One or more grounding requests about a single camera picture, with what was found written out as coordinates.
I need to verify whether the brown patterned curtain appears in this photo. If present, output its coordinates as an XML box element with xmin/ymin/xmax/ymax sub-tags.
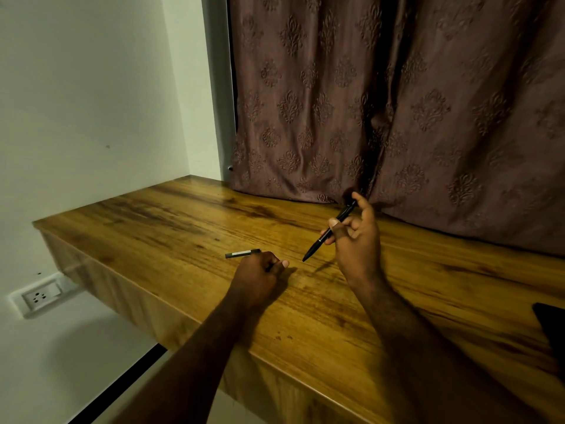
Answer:
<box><xmin>367</xmin><ymin>0</ymin><xmax>565</xmax><ymax>257</ymax></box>
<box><xmin>229</xmin><ymin>0</ymin><xmax>390</xmax><ymax>205</ymax></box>

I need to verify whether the black skirting strip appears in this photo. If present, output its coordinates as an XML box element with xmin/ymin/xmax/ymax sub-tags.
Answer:
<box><xmin>67</xmin><ymin>343</ymin><xmax>169</xmax><ymax>424</ymax></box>

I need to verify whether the person's right forearm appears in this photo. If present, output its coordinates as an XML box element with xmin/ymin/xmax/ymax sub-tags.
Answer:
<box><xmin>351</xmin><ymin>274</ymin><xmax>546</xmax><ymax>424</ymax></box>

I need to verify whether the person's left hand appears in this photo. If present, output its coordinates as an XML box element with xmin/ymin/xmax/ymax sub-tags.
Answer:
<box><xmin>229</xmin><ymin>251</ymin><xmax>290</xmax><ymax>310</ymax></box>

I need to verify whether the person's left forearm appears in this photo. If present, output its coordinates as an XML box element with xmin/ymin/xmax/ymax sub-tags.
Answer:
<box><xmin>111</xmin><ymin>294</ymin><xmax>266</xmax><ymax>424</ymax></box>

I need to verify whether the black pen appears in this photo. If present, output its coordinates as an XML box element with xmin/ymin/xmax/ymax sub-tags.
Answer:
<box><xmin>302</xmin><ymin>199</ymin><xmax>358</xmax><ymax>263</ymax></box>

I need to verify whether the grey window frame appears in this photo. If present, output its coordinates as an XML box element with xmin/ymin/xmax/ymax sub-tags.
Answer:
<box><xmin>201</xmin><ymin>0</ymin><xmax>239</xmax><ymax>182</ymax></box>

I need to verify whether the white wall socket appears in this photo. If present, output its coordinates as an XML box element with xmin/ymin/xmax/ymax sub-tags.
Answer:
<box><xmin>8</xmin><ymin>272</ymin><xmax>81</xmax><ymax>319</ymax></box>

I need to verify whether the black flat object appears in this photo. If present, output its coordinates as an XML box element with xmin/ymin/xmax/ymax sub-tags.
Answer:
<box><xmin>532</xmin><ymin>302</ymin><xmax>565</xmax><ymax>372</ymax></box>

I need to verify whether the person's right hand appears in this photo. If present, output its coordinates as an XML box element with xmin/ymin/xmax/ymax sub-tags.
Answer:
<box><xmin>320</xmin><ymin>192</ymin><xmax>383</xmax><ymax>288</ymax></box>

